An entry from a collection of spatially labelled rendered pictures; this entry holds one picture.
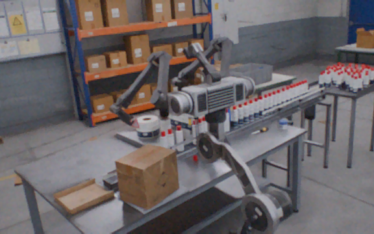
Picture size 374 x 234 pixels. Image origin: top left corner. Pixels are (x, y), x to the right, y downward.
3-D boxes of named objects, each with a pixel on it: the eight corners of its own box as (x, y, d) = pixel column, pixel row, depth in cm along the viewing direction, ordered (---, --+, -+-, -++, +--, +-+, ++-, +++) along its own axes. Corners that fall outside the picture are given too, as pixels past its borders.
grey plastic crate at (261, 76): (251, 77, 549) (251, 62, 543) (273, 80, 520) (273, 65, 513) (223, 85, 514) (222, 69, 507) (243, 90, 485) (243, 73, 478)
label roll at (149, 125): (132, 137, 325) (130, 121, 320) (145, 129, 342) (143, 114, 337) (152, 140, 316) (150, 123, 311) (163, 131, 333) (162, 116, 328)
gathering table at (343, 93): (332, 138, 512) (335, 73, 483) (378, 149, 467) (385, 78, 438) (303, 155, 467) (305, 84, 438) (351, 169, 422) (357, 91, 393)
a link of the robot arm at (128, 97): (155, 54, 243) (167, 62, 249) (152, 51, 247) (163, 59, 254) (116, 103, 250) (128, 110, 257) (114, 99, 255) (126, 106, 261)
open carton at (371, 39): (351, 47, 749) (352, 29, 738) (365, 45, 773) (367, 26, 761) (369, 49, 716) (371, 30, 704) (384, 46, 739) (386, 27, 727)
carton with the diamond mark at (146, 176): (152, 179, 253) (148, 143, 245) (179, 188, 239) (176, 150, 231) (120, 199, 231) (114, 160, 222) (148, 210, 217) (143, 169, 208)
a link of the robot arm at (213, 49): (218, 39, 265) (227, 47, 272) (216, 35, 269) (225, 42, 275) (178, 77, 284) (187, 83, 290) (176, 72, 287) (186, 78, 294)
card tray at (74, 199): (95, 182, 258) (94, 177, 257) (114, 195, 240) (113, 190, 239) (54, 199, 240) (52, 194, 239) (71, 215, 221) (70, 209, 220)
